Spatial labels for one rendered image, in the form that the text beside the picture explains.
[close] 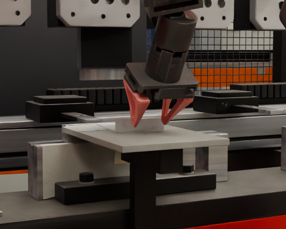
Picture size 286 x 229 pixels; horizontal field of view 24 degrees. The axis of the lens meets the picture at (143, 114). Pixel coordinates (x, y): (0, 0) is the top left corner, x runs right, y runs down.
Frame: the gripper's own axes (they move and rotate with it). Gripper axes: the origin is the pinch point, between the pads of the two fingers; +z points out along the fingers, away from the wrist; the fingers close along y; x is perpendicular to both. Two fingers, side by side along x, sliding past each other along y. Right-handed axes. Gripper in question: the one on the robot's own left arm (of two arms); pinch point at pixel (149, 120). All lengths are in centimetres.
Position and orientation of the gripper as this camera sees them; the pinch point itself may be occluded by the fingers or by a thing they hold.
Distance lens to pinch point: 108.0
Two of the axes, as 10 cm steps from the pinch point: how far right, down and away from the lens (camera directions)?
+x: 3.7, 6.0, -7.1
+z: -2.2, 8.0, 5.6
